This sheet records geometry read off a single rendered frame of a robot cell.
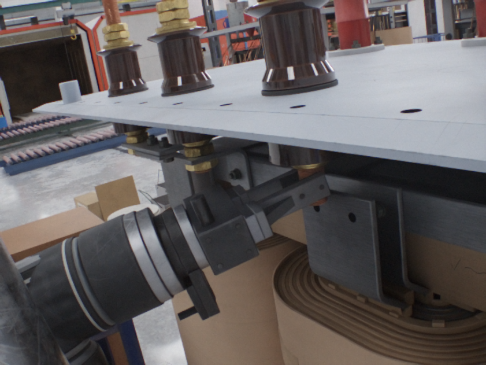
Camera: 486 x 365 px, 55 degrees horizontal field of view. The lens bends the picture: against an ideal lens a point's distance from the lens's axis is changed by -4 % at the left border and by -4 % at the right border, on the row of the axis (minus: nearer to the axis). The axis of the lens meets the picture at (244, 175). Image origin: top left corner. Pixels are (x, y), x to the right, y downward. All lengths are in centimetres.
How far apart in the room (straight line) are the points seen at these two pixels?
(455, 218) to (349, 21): 62
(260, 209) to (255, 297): 41
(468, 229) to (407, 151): 28
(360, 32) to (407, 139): 80
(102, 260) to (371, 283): 30
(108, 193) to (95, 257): 315
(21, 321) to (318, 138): 25
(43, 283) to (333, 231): 33
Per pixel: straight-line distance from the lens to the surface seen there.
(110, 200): 365
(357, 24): 106
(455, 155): 24
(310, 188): 52
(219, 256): 48
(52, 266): 52
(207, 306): 54
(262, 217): 49
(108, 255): 50
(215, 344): 98
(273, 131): 34
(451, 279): 63
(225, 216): 48
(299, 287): 72
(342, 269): 60
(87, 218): 178
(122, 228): 50
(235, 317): 91
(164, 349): 261
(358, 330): 62
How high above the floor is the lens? 142
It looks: 15 degrees down
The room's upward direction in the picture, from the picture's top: 10 degrees counter-clockwise
